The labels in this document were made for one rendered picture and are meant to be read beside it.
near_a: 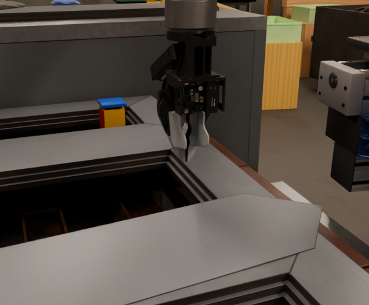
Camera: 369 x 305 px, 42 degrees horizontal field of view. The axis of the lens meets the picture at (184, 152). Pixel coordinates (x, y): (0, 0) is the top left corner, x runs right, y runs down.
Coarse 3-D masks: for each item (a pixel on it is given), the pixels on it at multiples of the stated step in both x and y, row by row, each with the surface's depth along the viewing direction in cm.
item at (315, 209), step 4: (300, 204) 75; (304, 204) 75; (308, 204) 75; (312, 204) 75; (308, 208) 74; (312, 208) 74; (316, 208) 74; (320, 208) 74; (312, 212) 73; (316, 212) 73; (320, 212) 73; (316, 216) 72; (320, 216) 72
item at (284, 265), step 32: (0, 128) 117; (32, 128) 119; (96, 160) 93; (128, 160) 95; (160, 160) 97; (192, 192) 84; (192, 288) 56; (224, 288) 56; (256, 288) 58; (288, 288) 58
